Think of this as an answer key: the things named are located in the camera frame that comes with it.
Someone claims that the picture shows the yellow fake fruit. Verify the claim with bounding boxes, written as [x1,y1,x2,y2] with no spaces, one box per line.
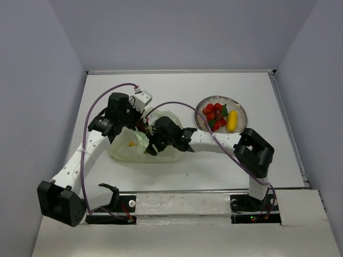
[227,110,238,132]

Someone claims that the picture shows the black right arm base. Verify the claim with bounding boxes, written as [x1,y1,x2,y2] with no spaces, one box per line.
[230,193,281,224]

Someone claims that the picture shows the green printed plastic bag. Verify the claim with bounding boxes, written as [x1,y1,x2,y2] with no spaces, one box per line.
[108,108,185,163]

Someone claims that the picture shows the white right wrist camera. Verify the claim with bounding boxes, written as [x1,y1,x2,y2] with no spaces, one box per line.
[145,112,161,126]

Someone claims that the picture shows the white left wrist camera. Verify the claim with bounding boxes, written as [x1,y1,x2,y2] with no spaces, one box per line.
[129,89,153,113]

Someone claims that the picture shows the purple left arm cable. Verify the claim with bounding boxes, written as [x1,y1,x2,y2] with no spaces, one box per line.
[81,82,141,223]

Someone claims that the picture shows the dark red fake cherries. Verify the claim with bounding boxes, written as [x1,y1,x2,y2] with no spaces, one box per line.
[135,119,149,134]

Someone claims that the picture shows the red fake fruit bunch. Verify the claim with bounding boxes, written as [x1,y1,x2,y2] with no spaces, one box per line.
[202,102,228,132]

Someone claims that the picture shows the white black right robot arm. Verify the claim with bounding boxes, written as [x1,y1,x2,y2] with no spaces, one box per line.
[145,116,274,210]

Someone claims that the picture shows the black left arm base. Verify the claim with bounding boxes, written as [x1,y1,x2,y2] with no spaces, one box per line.
[85,194,137,225]

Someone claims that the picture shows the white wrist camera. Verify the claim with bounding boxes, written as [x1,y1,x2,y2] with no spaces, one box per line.
[129,89,153,113]
[145,112,161,126]

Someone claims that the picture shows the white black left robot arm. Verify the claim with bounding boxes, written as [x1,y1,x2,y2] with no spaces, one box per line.
[37,89,152,227]

